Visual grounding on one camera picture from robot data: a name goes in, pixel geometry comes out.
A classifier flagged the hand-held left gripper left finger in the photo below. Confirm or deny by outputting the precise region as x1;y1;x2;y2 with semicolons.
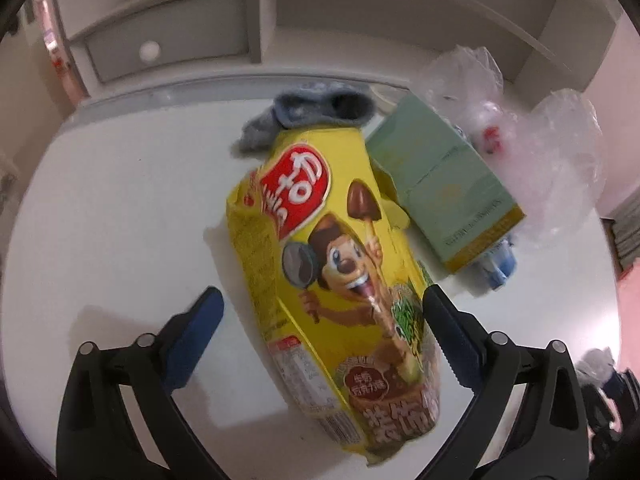
56;286;236;480

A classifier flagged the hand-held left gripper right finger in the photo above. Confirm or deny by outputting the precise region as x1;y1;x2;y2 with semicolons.
422;284;591;480

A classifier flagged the yellow cartoon snack box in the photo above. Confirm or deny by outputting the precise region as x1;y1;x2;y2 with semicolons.
225;127;443;466

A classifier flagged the blue white small packet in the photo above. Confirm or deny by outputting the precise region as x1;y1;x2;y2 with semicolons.
477;237;518;291

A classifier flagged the pale green carton box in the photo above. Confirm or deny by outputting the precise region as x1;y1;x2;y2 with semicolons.
364;91;527;276

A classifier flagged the dark bundle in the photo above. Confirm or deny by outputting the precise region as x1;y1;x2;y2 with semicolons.
575;347;640;461

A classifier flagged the clear plastic bag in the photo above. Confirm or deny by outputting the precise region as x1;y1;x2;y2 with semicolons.
417;45;608;251

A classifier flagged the red white small item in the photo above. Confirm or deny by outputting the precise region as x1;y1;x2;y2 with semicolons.
472;102;507;157

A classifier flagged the grey pen tray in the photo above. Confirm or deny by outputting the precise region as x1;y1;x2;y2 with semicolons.
75;76;401;109

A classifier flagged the blue grey fuzzy sock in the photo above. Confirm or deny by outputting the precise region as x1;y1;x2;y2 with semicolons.
237;82;376;155

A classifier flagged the grey drawer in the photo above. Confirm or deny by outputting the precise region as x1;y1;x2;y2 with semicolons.
82;0;252;84

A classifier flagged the white desk shelf unit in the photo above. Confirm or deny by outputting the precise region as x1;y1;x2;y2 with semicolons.
52;0;621;100

